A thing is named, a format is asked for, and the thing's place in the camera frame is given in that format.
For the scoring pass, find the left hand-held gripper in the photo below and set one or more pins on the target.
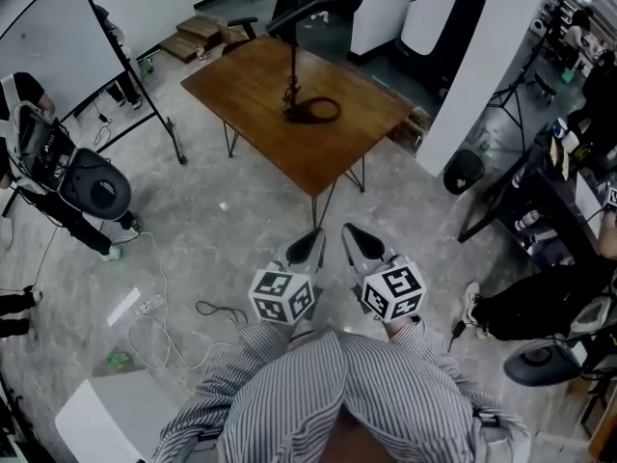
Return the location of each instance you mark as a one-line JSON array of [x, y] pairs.
[[282, 297]]

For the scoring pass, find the black waste bin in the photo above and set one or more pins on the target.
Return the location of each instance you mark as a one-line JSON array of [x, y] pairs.
[[463, 171]]

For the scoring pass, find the wooden table with metal legs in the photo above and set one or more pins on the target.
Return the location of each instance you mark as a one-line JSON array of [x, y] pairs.
[[337, 152]]

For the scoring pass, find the stack of wooden steps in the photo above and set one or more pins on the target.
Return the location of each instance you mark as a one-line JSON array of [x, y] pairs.
[[193, 32]]

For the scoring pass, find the small white floor object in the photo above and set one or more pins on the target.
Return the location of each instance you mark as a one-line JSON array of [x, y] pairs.
[[320, 17]]

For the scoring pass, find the black tripod stand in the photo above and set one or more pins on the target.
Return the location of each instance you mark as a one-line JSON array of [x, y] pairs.
[[520, 114]]

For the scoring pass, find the white table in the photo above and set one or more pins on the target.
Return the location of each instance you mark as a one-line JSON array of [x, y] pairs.
[[106, 417]]

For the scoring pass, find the person's striped shirt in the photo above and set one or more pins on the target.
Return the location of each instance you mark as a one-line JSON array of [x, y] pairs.
[[337, 393]]

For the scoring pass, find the black electronics box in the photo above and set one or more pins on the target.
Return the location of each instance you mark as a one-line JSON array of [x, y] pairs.
[[43, 147]]

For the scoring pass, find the white power strip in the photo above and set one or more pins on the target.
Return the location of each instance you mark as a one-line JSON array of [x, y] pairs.
[[152, 303]]

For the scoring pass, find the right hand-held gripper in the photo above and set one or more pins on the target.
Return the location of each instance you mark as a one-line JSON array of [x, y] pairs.
[[395, 290]]

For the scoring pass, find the white and black machine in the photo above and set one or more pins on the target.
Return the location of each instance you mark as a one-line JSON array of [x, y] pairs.
[[424, 22]]

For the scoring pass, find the black office chair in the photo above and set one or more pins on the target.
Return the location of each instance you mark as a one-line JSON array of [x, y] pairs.
[[246, 21]]

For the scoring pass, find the black shelf rack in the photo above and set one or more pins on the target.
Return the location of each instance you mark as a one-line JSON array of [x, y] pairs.
[[544, 196]]

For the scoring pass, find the person's right forearm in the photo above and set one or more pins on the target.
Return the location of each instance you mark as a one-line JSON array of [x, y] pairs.
[[443, 369]]

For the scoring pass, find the whiteboard on black stand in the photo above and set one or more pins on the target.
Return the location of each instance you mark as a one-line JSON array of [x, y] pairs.
[[48, 41]]

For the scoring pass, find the person's left forearm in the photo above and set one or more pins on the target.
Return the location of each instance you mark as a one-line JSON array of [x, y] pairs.
[[241, 360]]

